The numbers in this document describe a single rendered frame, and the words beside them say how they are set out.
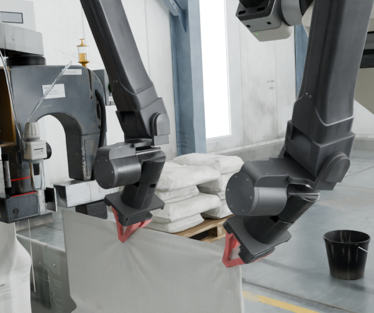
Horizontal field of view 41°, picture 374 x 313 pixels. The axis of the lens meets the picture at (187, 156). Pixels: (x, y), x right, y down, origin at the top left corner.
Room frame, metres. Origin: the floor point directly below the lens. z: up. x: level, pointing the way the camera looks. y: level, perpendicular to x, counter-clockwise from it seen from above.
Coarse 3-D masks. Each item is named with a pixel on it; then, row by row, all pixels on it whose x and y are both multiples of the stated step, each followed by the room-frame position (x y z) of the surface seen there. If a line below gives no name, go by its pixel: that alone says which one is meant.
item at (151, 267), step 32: (64, 224) 1.10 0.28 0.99; (96, 224) 1.01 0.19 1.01; (96, 256) 1.01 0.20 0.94; (128, 256) 0.94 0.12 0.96; (160, 256) 0.87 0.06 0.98; (192, 256) 0.82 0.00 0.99; (96, 288) 1.02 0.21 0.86; (128, 288) 0.95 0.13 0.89; (160, 288) 0.88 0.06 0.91; (192, 288) 0.83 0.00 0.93; (224, 288) 0.78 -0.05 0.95
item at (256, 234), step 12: (240, 216) 0.72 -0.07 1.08; (252, 216) 0.70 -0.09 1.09; (264, 216) 0.68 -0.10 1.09; (228, 228) 0.70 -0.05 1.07; (240, 228) 0.70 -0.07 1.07; (252, 228) 0.70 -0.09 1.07; (264, 228) 0.69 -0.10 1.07; (276, 228) 0.68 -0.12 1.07; (288, 228) 0.69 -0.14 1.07; (240, 240) 0.69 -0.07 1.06; (252, 240) 0.69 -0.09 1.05; (264, 240) 0.70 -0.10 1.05; (276, 240) 0.72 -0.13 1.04; (252, 252) 0.68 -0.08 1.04
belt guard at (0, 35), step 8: (0, 24) 0.97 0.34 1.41; (8, 24) 1.01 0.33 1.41; (0, 32) 0.97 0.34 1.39; (8, 32) 1.00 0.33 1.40; (16, 32) 1.04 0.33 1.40; (24, 32) 1.08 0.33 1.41; (32, 32) 1.13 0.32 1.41; (0, 40) 0.96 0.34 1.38; (8, 40) 1.00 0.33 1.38; (16, 40) 1.04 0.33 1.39; (24, 40) 1.08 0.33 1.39; (32, 40) 1.12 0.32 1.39; (40, 40) 1.17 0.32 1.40; (0, 48) 1.09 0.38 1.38; (8, 48) 1.00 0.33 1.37; (16, 48) 1.03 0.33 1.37; (24, 48) 1.07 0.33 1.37; (32, 48) 1.12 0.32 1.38; (40, 48) 1.17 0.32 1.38; (8, 56) 1.17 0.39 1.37; (16, 56) 1.14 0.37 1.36; (24, 56) 1.15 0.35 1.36; (32, 56) 1.16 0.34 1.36; (40, 56) 1.18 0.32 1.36
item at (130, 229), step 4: (112, 208) 0.93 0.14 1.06; (116, 212) 0.93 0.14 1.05; (116, 216) 0.93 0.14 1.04; (116, 220) 0.94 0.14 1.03; (120, 224) 0.94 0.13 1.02; (136, 224) 0.90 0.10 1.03; (120, 228) 0.94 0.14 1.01; (128, 228) 0.91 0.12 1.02; (132, 228) 0.90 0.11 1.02; (136, 228) 0.91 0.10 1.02; (120, 232) 0.94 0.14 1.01; (124, 232) 0.93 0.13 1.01; (128, 232) 0.92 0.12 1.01; (132, 232) 0.92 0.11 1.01; (120, 236) 0.94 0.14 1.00; (124, 236) 0.93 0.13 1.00; (128, 236) 0.93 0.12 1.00; (120, 240) 0.95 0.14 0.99; (124, 240) 0.94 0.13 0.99
